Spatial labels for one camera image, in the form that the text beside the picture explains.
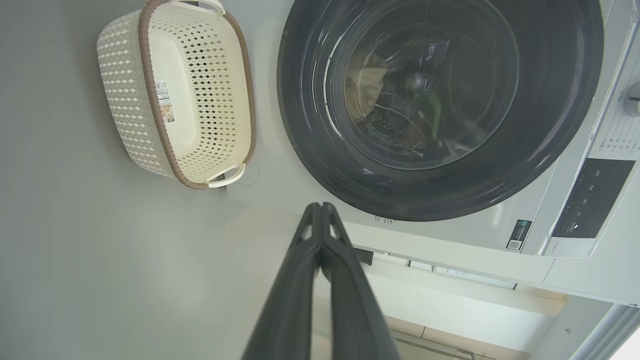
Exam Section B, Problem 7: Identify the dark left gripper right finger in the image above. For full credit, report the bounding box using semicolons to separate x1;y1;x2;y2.
320;202;402;360

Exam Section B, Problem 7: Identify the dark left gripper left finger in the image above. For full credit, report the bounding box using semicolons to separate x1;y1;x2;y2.
241;202;324;360

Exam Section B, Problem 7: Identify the round black glass washer door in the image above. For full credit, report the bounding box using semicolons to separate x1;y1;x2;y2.
276;0;605;222

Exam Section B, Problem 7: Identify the cream printed garment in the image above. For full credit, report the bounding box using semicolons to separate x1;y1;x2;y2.
345;52;391;123

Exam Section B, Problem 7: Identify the white front-load washing machine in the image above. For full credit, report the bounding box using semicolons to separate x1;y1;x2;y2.
227;0;640;306

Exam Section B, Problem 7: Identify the cream perforated laundry basket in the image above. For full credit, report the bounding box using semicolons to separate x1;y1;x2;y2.
96;0;257;191

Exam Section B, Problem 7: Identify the silver washing machine dial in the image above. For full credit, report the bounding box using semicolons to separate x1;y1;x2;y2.
622;81;640;118

